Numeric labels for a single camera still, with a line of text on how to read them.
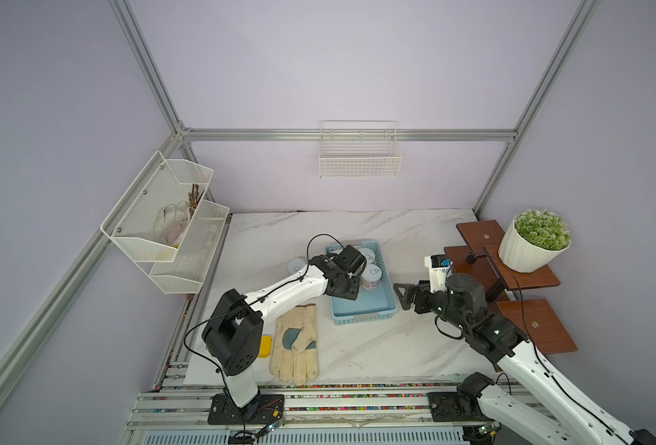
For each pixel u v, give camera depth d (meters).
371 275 0.95
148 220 0.77
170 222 0.77
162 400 0.77
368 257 1.00
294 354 0.82
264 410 0.74
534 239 0.67
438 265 0.63
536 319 0.75
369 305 0.94
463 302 0.54
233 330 0.45
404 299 0.66
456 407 0.73
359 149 0.95
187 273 0.74
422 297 0.64
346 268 0.65
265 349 0.84
